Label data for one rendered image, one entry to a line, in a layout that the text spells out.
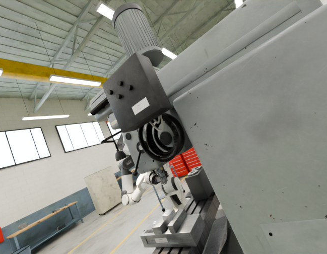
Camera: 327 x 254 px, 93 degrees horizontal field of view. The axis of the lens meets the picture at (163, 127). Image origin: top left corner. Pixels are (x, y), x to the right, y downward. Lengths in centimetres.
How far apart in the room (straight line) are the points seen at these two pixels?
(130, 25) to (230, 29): 53
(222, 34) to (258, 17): 12
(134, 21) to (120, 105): 57
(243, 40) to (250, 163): 44
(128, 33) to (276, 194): 96
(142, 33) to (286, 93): 74
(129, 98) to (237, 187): 48
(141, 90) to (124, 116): 12
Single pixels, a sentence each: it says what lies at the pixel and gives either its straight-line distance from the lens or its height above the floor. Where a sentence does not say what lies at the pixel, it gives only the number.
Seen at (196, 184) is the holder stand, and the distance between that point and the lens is 128.
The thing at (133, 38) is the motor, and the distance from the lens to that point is 97.
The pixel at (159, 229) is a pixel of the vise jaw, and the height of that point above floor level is 102.
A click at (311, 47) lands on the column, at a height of 148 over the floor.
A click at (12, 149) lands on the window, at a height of 379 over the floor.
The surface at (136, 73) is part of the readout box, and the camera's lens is 54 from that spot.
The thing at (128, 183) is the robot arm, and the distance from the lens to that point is 137.
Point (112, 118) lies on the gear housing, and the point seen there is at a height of 169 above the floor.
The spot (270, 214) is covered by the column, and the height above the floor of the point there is 108.
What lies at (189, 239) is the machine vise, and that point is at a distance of 91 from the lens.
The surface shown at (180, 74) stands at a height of 167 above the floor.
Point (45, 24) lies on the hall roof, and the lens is 660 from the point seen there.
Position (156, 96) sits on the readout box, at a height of 156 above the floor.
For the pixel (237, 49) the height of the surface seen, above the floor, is 162.
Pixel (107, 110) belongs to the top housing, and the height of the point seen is 175.
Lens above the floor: 141
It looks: 7 degrees up
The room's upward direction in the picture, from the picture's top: 25 degrees counter-clockwise
